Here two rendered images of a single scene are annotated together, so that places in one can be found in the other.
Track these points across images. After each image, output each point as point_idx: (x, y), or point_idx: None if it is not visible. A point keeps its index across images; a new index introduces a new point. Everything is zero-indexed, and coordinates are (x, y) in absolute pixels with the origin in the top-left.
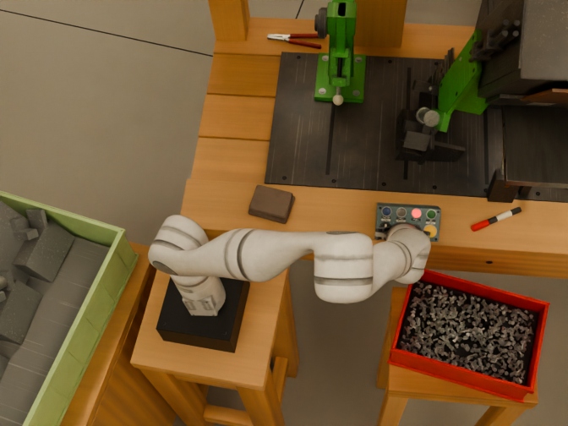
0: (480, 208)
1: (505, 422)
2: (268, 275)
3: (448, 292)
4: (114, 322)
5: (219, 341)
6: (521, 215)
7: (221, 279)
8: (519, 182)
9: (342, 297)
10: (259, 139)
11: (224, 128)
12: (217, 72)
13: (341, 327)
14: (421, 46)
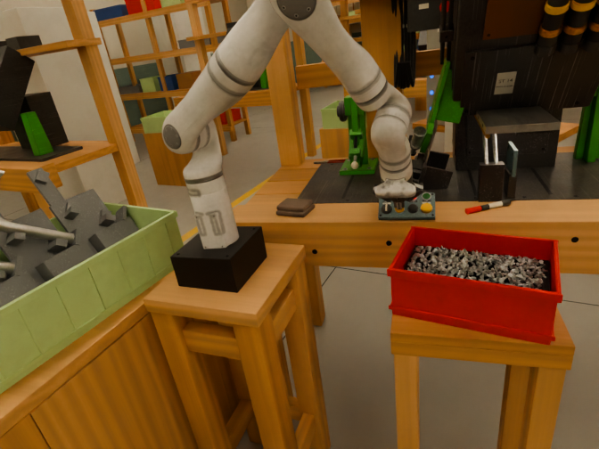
0: (472, 205)
1: (544, 429)
2: (239, 53)
3: (448, 250)
4: (149, 290)
5: (221, 264)
6: (511, 206)
7: (238, 232)
8: (497, 126)
9: None
10: (296, 193)
11: (274, 191)
12: (277, 175)
13: (371, 420)
14: None
